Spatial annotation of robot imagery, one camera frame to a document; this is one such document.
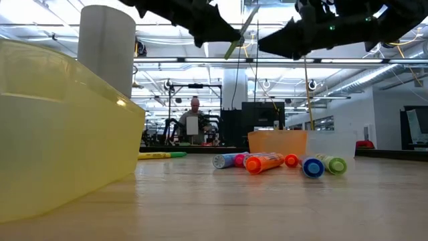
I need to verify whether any yellow slim highlighter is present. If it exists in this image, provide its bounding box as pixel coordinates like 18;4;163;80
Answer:
137;152;172;161

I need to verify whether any black robot rig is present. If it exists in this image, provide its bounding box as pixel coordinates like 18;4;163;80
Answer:
142;83;223;147

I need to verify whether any clear plastic bin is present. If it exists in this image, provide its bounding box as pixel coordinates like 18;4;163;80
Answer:
306;130;357;159

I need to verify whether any blue chunky highlighter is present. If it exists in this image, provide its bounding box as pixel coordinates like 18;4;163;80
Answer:
212;153;242;169
298;155;326;179

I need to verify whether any person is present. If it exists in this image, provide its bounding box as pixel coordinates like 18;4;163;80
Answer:
177;97;211;145

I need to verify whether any orange plastic bin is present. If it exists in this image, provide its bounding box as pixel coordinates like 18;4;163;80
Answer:
247;130;308;158

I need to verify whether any black equipment cabinet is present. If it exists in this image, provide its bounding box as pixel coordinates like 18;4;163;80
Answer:
220;101;286;148

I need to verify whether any black aluminium table frame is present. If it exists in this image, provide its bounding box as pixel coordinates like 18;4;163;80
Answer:
138;145;428;162

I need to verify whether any green thin whiteboard marker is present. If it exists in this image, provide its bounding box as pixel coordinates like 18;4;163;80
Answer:
223;4;261;62

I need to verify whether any yellow cable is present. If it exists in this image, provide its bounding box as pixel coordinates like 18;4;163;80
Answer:
302;56;316;131

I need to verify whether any pink chunky highlighter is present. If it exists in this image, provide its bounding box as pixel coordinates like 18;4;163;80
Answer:
233;152;251;169

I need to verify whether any light green chunky highlighter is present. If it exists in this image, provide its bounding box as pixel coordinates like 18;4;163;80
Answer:
315;153;348;176

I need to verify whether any yellow plastic bin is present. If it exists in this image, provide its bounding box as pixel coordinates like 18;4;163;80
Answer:
0;37;146;224

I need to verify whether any orange chunky highlighter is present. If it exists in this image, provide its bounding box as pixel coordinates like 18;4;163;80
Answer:
284;153;300;169
245;153;286;175

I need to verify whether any small white table lamp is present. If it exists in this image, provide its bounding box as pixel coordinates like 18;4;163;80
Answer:
185;116;199;146

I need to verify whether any white lamp with wooden base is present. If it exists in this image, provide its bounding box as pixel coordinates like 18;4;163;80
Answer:
77;4;137;100

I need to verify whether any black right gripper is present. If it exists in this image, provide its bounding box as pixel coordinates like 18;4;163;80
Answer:
257;0;368;61

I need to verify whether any red object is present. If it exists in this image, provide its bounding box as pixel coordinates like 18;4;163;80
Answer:
354;140;376;150

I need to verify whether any silver ventilation duct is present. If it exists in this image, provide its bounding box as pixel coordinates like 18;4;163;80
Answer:
329;42;428;98

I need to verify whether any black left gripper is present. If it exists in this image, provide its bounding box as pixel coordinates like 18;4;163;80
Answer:
143;0;242;47

